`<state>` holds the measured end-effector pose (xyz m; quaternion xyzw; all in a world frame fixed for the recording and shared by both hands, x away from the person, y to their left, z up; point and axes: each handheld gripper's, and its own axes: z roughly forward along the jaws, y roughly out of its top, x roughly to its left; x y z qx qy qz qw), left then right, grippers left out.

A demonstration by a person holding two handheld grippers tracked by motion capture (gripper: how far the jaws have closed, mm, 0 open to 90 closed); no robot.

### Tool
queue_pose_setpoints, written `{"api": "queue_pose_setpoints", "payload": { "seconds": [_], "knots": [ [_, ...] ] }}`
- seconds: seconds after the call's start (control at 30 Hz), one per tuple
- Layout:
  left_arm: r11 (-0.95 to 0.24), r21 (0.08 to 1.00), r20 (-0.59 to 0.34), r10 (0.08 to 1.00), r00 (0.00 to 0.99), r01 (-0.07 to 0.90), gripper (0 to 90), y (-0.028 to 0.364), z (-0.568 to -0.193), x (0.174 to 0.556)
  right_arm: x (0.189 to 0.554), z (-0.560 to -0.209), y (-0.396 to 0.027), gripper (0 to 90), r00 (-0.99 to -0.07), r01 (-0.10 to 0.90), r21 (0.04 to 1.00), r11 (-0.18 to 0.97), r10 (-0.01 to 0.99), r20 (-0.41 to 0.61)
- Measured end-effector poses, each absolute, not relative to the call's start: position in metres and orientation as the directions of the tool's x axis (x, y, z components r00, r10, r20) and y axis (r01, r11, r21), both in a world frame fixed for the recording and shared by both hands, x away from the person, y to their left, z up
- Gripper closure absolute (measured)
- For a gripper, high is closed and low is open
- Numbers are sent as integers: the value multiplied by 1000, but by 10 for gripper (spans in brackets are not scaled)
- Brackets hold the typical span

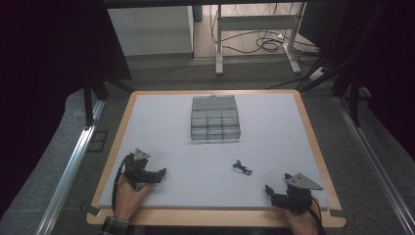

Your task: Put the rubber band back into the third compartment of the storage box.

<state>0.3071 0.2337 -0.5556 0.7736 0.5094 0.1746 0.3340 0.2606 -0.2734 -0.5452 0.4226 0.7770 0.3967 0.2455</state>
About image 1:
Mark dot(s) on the person's right hand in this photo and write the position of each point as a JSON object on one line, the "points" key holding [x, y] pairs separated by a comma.
{"points": [[301, 223]]}

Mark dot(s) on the white foam mat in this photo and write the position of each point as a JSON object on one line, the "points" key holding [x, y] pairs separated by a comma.
{"points": [[195, 163]]}

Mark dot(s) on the clear plastic compartment organizer box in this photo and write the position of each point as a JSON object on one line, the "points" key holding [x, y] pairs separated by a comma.
{"points": [[215, 119]]}

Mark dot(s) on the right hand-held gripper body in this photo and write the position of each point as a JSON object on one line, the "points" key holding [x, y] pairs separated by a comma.
{"points": [[295, 196]]}

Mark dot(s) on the person's left hand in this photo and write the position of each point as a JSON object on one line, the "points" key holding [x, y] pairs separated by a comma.
{"points": [[129, 199]]}

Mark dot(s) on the aluminium rail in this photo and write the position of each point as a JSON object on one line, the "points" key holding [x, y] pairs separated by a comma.
{"points": [[375, 163], [68, 176]]}

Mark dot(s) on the black metal stand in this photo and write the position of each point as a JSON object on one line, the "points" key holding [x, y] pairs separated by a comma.
{"points": [[88, 104], [354, 98]]}

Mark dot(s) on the white cabinet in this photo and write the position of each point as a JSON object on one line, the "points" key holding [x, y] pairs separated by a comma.
{"points": [[150, 31]]}

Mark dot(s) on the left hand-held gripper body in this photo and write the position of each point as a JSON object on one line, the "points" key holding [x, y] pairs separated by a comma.
{"points": [[141, 173]]}

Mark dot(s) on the white metal desk frame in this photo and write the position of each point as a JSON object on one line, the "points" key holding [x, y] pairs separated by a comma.
{"points": [[257, 23]]}

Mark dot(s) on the black curtain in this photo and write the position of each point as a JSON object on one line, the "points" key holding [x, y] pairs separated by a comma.
{"points": [[388, 65], [42, 81]]}

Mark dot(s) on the patterned dark wristband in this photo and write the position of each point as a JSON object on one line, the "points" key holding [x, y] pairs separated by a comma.
{"points": [[114, 225]]}

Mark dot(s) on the black tape piece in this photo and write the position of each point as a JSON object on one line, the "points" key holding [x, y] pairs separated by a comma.
{"points": [[337, 213], [90, 209]]}

